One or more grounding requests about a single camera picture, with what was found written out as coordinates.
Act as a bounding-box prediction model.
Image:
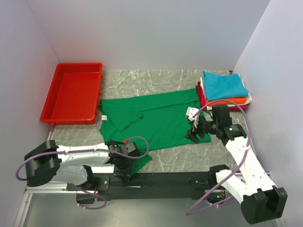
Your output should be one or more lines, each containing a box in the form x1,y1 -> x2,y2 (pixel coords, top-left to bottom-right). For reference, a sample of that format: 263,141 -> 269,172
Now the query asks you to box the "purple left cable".
15,136 -> 150,210

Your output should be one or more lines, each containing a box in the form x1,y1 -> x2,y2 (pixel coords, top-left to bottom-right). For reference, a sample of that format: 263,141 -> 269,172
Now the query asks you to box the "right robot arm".
185,105 -> 287,225

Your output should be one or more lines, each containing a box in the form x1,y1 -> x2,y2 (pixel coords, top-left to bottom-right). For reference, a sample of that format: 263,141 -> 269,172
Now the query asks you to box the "orange folded shirt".
200,97 -> 246,107

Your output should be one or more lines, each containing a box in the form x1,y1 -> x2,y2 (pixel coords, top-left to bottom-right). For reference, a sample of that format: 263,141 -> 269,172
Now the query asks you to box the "dark red folded shirt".
196,82 -> 248,112

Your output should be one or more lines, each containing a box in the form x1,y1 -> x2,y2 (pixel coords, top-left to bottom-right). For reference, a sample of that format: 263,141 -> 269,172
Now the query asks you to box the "teal folded shirt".
202,71 -> 249,101

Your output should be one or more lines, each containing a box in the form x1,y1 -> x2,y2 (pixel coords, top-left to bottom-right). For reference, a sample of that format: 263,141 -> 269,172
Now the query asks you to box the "aluminium rail frame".
13,125 -> 285,227

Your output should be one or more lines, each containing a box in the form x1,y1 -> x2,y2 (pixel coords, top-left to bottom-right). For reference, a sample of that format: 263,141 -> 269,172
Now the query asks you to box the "green t shirt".
98,88 -> 212,178

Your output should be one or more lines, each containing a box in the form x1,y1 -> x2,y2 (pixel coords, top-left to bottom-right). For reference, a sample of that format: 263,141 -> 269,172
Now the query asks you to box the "magenta folded shirt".
198,93 -> 248,112

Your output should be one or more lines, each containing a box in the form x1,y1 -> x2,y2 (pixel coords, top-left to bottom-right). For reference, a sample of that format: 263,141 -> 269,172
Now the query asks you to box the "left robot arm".
24,140 -> 140,189

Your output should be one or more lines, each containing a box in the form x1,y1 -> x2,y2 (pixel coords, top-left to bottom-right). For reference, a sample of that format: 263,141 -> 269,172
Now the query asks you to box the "red plastic bin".
40,62 -> 102,126

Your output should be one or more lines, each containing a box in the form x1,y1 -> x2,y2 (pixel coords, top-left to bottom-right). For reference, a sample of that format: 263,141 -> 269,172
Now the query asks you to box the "white folded shirt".
199,78 -> 253,105

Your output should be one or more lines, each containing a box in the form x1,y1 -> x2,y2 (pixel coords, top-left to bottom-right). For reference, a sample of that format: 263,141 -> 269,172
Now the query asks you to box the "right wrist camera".
186,107 -> 199,124

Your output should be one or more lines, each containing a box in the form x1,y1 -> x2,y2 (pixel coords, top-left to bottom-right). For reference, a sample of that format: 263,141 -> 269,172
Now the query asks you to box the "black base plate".
89,172 -> 217,201

